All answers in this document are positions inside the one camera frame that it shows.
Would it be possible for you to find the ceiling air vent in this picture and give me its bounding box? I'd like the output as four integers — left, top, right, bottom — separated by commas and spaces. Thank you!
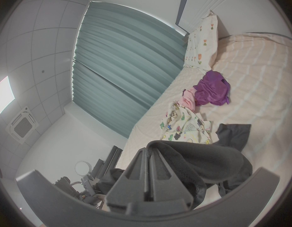
6, 106, 40, 144

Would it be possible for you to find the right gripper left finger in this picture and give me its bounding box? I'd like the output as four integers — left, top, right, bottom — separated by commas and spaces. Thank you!
105, 148, 149, 213

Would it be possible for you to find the bed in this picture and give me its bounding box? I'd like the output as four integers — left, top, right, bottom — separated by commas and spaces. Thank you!
115, 0, 292, 210

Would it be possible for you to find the ceiling light panel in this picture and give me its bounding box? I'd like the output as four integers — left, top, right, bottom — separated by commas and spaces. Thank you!
0, 76, 15, 114

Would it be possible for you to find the white printed pyjama top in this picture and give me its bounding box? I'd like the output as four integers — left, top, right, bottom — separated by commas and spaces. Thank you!
159, 101, 214, 144

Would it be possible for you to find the blue-green curtain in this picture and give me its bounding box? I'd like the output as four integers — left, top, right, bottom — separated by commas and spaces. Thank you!
74, 1, 189, 108
71, 60, 161, 139

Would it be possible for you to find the pink garment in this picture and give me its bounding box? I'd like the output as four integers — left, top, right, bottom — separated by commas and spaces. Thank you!
178, 87, 196, 112

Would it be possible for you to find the white printed pillow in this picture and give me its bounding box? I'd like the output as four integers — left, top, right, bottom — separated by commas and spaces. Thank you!
184, 10, 218, 71

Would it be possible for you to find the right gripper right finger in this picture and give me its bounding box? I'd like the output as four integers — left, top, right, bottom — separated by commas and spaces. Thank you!
149, 148, 194, 209

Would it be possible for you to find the black T-shirt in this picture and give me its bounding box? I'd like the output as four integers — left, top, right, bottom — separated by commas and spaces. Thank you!
97, 124, 253, 209

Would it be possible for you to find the purple garment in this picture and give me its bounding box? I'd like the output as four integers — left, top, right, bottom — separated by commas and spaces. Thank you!
193, 70, 231, 106

